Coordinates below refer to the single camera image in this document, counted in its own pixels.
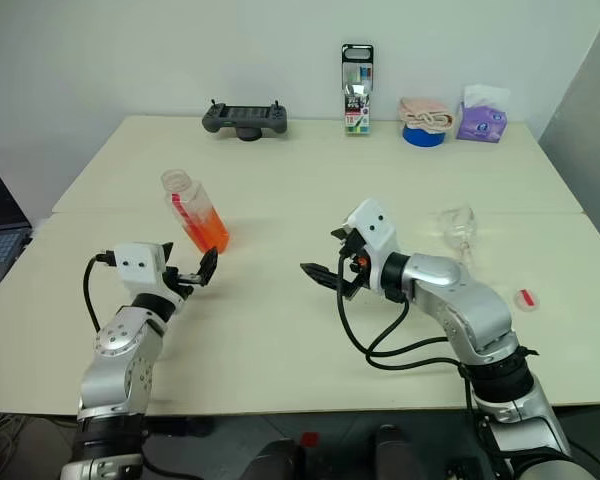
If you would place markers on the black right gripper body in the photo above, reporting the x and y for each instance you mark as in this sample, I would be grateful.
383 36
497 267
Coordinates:
355 260

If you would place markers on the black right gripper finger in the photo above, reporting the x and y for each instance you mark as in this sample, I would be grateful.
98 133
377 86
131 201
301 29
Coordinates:
341 233
317 274

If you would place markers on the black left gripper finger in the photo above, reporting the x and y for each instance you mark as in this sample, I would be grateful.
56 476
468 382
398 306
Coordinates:
209 265
168 251

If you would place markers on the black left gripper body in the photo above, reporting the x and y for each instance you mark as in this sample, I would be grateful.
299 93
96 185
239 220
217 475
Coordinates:
182 281

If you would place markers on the bottle with orange liquid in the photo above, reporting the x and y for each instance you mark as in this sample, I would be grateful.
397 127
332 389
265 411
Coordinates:
205 225

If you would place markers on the clear bottle cap red stripe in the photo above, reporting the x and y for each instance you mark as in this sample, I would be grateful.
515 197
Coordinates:
526 299

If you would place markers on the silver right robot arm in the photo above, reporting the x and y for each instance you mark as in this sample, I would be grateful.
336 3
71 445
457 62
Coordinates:
460 300

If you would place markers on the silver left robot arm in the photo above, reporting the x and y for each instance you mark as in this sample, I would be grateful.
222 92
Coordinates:
115 360

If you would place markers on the clear wine glass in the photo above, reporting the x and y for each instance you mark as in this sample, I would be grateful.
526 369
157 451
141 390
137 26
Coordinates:
457 230

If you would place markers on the blue tape roll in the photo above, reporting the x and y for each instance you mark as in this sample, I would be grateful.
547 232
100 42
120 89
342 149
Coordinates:
422 138

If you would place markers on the black round controller stand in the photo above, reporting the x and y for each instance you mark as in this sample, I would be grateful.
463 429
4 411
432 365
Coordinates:
248 134

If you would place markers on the marker pen pack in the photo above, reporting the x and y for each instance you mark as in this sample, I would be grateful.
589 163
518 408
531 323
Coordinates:
357 95

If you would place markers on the pink folded towel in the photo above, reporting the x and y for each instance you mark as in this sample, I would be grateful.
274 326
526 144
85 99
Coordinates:
425 115

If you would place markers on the dark grey handheld controller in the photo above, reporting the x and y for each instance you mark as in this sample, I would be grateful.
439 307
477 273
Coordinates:
245 117

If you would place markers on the purple tissue box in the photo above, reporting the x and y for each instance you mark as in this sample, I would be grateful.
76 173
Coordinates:
481 122

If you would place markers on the dark rounded shape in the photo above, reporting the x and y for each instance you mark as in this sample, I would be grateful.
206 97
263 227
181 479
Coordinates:
275 460

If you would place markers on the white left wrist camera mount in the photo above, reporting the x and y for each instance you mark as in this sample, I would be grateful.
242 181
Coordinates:
140 265

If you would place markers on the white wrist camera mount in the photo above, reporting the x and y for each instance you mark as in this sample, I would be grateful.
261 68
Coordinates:
140 265
377 235

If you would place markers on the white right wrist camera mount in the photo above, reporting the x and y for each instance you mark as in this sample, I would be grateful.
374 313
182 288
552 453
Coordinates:
377 235

